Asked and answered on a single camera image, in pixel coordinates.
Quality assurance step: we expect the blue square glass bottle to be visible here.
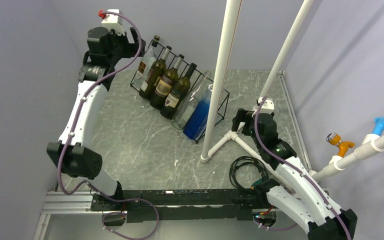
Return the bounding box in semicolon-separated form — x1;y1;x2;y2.
183;84;213;140

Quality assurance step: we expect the dark wine bottle cream label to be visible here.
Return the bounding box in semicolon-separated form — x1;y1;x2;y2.
139;45;172;100

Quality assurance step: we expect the green wine bottle grey capsule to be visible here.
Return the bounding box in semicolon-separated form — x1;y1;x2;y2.
149;54;185;110

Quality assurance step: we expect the clear glass bottle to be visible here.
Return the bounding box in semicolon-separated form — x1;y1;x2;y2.
171;70;213;130

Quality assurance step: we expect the dark wine bottle black top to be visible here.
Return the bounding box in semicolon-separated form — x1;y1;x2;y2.
160;62;197;120

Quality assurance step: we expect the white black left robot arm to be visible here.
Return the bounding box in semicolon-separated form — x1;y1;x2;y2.
46;26;146;210

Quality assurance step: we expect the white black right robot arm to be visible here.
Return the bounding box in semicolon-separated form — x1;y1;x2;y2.
232;108;358;240

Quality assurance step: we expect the orange pipe valve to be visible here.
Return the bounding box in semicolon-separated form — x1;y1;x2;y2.
326;132;356;158

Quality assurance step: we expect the white PVC side pipe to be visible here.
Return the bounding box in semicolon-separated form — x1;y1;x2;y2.
312;135;384;182

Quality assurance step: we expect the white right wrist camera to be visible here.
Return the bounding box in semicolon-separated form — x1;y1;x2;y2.
253;97;275;114

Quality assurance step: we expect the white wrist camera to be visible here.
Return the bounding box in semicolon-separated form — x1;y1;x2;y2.
253;97;275;114
98;9;126;36

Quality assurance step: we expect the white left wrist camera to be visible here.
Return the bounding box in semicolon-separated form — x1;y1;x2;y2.
98;9;126;36

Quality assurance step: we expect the coiled black cable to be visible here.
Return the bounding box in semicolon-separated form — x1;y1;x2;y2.
228;155;270;191

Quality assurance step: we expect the black wire wine rack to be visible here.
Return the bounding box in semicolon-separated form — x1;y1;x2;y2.
129;39;230;145

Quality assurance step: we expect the white PVC pipe frame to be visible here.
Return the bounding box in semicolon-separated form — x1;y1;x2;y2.
200;0;313;163

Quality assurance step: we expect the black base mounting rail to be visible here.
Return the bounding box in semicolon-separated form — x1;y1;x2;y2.
90;189;270;223

